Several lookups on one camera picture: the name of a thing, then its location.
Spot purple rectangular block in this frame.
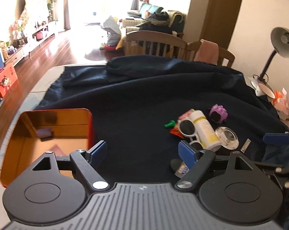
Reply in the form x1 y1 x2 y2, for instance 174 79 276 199
36 127 52 139

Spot pink towel on chair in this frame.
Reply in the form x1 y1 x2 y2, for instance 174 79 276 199
194 39 219 65

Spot red gift box on floor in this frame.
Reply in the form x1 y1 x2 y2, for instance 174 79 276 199
0 64 18 98

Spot red orange snack packet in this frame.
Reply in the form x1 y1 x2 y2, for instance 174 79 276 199
169 127 184 139

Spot pile of dark clothes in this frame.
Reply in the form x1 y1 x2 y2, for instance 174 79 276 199
136 10 185 38

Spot orange white snack bag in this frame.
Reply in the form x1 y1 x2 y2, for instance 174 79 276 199
272 88 289 121

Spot grey desk lamp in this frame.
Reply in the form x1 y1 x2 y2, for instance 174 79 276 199
248 26 289 99

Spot wooden chair at right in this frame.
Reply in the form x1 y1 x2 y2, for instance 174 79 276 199
185 39 235 68

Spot clear bottle with black cap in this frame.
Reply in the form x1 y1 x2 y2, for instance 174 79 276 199
170 159 189 179

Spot red metal tin box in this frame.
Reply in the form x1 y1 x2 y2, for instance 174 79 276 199
0 108 95 187

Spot white round sunglasses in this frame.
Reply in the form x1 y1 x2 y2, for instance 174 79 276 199
178 118 204 150

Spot wooden chair with slats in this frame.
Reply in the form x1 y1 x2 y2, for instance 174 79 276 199
124 31 187 59

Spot white yellow cylindrical bottle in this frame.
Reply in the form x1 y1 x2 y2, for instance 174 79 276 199
189 110 221 152

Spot green chess pawn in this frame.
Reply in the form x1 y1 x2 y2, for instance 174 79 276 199
164 120 176 128

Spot low white tv console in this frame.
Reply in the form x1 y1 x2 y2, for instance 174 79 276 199
4 21 58 66

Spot dark navy table cloth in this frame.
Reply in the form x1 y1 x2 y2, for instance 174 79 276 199
38 56 289 183

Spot purple spiky sheep toy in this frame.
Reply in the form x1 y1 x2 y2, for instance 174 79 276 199
209 104 228 124

